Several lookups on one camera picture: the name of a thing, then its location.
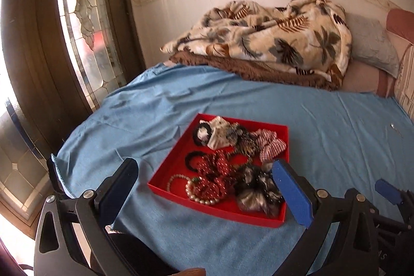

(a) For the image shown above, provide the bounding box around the striped beige pillow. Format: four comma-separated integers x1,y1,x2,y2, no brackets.
394,45,414,121

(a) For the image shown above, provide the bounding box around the white floral scrunchie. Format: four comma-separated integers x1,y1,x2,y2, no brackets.
194,116,240,150

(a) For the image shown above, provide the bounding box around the light blue bed cloth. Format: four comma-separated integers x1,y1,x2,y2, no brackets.
54,64,413,275

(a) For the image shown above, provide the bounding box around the grey pillow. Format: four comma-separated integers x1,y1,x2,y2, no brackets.
346,13,399,78

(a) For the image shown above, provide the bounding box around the floral leaf print blanket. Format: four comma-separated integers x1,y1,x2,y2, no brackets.
161,0,352,90

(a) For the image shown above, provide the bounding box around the pink striped scrunchie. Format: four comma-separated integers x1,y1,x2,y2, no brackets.
250,129,287,164

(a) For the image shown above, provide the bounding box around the pink bed sheet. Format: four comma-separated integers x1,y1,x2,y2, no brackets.
341,8,413,97

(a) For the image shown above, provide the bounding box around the person's left hand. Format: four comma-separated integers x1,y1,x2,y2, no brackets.
172,267,206,276

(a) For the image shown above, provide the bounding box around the stained glass window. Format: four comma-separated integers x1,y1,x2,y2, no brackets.
57,0,125,111

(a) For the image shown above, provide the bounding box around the red rectangular tray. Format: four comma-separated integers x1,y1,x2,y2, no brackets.
147,114,287,228

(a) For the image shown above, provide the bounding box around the pearl bead bracelet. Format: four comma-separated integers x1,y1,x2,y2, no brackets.
166,173,221,206

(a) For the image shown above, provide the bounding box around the leopard print hair tie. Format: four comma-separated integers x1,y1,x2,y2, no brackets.
231,123,265,161

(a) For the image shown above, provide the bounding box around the red polka dot scrunchie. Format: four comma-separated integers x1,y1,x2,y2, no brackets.
191,150,243,203

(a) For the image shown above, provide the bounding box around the small silver pin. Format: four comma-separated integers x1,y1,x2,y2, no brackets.
390,123,403,137

